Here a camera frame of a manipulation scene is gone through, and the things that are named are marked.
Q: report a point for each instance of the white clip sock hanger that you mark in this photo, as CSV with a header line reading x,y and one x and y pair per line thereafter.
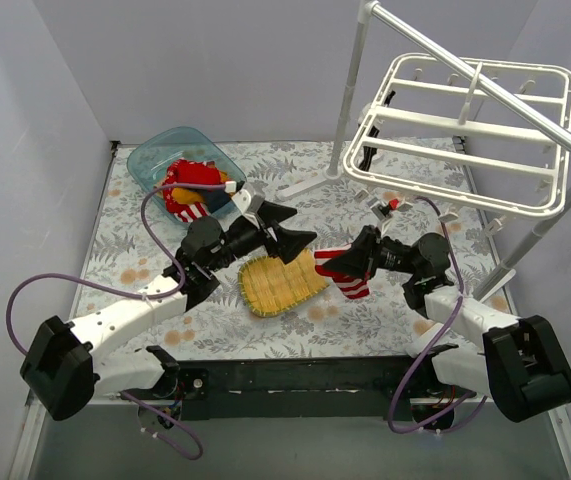
x,y
412,167

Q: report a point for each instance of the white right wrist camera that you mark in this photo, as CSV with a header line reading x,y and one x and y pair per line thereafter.
x,y
384,211

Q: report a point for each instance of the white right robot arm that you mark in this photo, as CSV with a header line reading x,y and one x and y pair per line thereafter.
x,y
517,362

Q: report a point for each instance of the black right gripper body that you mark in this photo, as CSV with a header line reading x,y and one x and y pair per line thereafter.
x,y
370,254

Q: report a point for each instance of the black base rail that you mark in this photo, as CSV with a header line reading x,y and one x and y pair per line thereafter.
x,y
282,388

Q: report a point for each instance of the black white striped sock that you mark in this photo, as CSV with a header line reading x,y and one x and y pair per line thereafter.
x,y
369,152

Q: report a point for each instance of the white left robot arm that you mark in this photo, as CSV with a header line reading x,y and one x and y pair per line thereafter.
x,y
68,362

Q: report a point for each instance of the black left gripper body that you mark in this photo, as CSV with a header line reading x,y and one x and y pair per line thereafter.
x,y
269,235

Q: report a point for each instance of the teal transparent plastic basin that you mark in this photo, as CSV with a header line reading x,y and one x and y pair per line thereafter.
x,y
148,163

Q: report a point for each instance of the red white striped sock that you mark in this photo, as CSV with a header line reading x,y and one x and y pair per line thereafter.
x,y
351,287
187,213

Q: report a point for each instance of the woven bamboo tray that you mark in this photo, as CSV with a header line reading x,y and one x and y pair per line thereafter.
x,y
269,287

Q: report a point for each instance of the beige striped sock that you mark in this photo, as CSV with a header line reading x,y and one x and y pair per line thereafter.
x,y
159,191

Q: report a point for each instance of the red sock with white pattern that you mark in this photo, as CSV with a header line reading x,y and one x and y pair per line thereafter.
x,y
170,178

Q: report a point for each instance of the white drying rack stand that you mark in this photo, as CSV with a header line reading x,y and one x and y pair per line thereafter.
x,y
488,110

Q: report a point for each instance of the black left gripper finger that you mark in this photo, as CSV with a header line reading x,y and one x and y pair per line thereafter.
x,y
288,244
271,215

